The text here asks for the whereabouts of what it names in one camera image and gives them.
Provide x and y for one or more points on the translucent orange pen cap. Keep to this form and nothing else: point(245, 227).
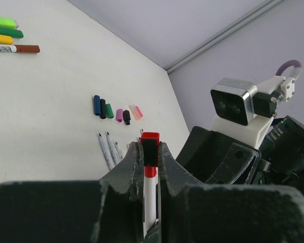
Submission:
point(135, 112)

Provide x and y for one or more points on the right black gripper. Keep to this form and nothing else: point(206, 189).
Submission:
point(214, 158)

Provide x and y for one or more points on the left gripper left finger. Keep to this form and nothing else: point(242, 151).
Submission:
point(109, 209)

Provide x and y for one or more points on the dark red capped marker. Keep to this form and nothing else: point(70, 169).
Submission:
point(34, 49)

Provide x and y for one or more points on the blue capped pen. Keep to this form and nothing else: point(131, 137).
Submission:
point(106, 152)

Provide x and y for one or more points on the green marker cap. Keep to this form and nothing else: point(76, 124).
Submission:
point(109, 111)

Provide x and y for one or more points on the blue pen cap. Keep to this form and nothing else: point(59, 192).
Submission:
point(96, 105)

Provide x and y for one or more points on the red capped pen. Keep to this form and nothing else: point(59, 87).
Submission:
point(150, 144)

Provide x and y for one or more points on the dark green capped marker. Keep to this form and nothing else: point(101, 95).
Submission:
point(14, 33)

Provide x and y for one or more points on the black pen cap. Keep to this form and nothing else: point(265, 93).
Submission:
point(126, 117)

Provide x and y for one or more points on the yellow green capped marker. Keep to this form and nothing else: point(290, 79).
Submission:
point(6, 40)

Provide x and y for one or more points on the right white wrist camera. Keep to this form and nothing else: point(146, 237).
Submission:
point(245, 111)

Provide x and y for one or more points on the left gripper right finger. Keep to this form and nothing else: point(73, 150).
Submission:
point(191, 211)

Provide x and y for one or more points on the purple marker cap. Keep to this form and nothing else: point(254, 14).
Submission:
point(119, 115)

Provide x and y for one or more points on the black marker cap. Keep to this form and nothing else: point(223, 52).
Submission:
point(103, 109)

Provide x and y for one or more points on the pink marker cap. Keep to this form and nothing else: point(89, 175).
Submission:
point(139, 111)

